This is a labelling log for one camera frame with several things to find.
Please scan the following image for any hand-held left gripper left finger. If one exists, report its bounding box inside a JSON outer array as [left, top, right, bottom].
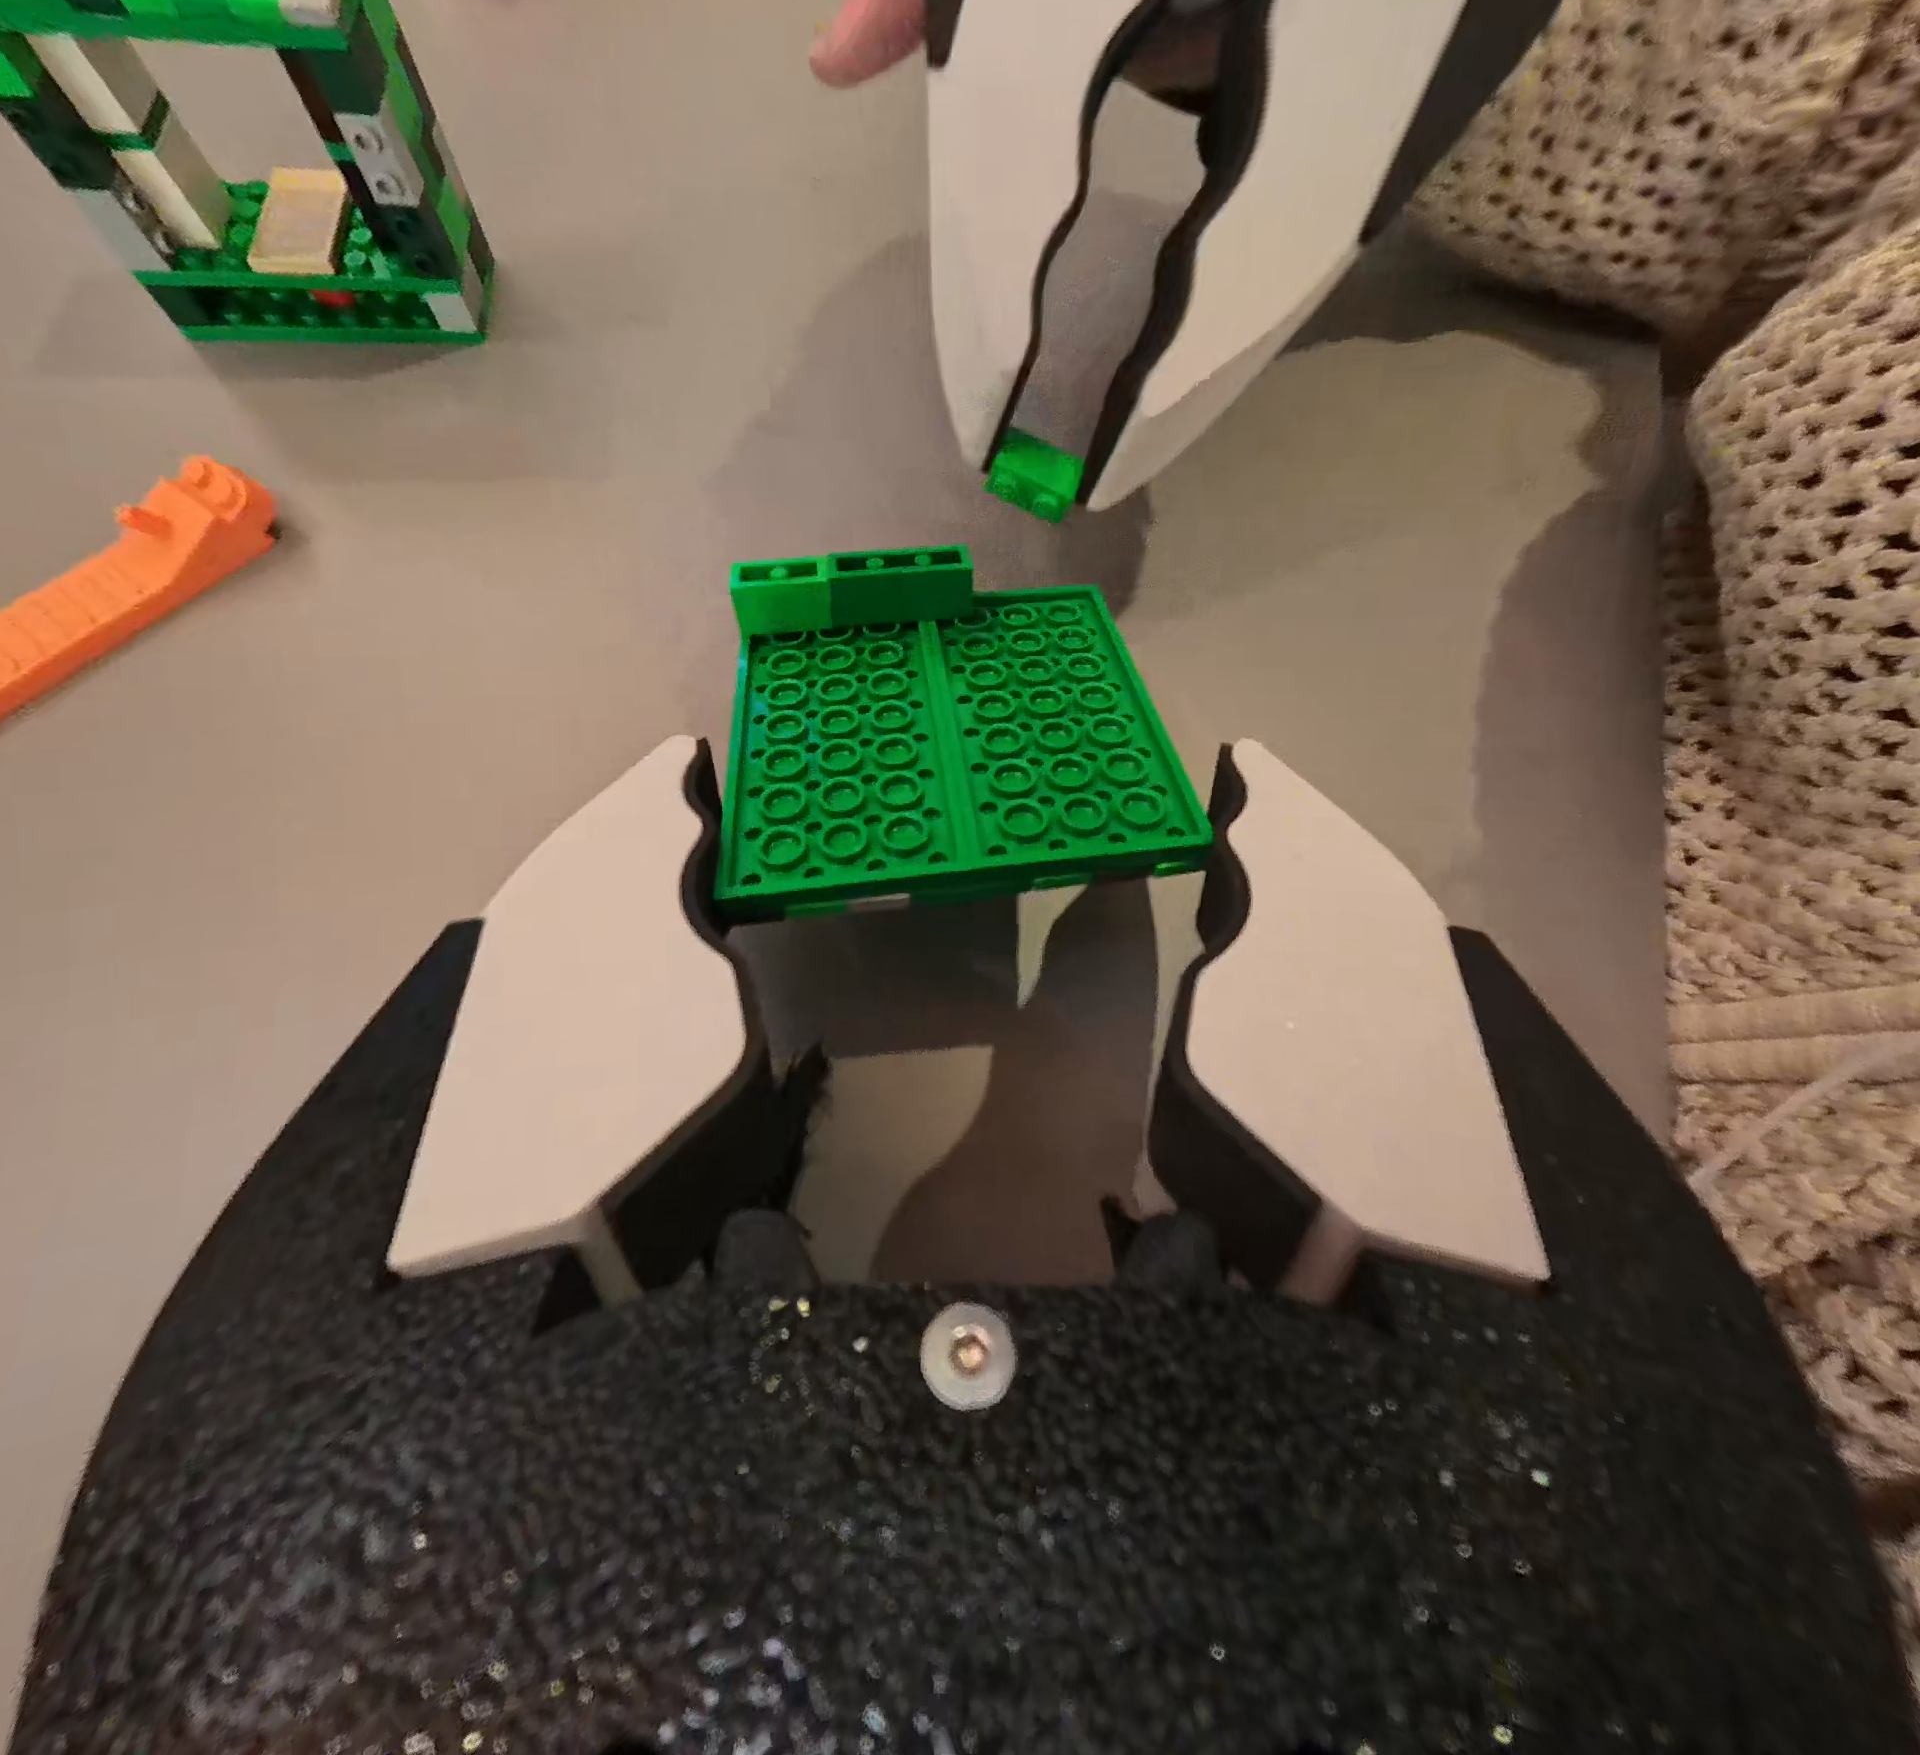
[[388, 735, 775, 1303]]

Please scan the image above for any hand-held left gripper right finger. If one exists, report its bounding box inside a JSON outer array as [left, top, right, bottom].
[[1148, 739, 1551, 1303]]

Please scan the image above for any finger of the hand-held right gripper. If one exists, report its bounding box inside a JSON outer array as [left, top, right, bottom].
[[1079, 0, 1517, 512], [926, 0, 1204, 473]]

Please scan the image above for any small green lego brick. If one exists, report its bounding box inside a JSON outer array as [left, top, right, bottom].
[[982, 430, 1085, 525]]

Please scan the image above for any green lego plate assembly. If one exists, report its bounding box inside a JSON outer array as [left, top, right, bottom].
[[711, 545, 1216, 923]]

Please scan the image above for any orange lego brick separator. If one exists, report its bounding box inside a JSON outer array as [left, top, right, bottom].
[[0, 453, 280, 721]]

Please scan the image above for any person's right hand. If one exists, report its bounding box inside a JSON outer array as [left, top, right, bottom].
[[806, 0, 931, 88]]

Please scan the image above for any beige knitted blanket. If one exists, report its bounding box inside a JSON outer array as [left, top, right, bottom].
[[1410, 0, 1920, 1495]]

